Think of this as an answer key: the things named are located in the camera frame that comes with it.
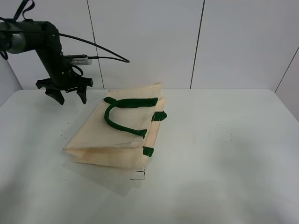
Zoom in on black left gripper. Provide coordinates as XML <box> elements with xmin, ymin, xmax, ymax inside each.
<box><xmin>36</xmin><ymin>69</ymin><xmax>93</xmax><ymax>105</ymax></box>

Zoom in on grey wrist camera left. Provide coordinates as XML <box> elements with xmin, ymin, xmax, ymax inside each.
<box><xmin>64</xmin><ymin>54</ymin><xmax>92</xmax><ymax>66</ymax></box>

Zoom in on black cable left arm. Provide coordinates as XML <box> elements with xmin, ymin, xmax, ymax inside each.
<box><xmin>0</xmin><ymin>0</ymin><xmax>130</xmax><ymax>63</ymax></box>

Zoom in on cream linen bag green handles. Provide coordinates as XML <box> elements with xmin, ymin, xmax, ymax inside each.
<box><xmin>63</xmin><ymin>83</ymin><xmax>167</xmax><ymax>170</ymax></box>

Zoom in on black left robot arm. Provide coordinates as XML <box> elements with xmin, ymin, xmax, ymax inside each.
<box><xmin>0</xmin><ymin>19</ymin><xmax>93</xmax><ymax>105</ymax></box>

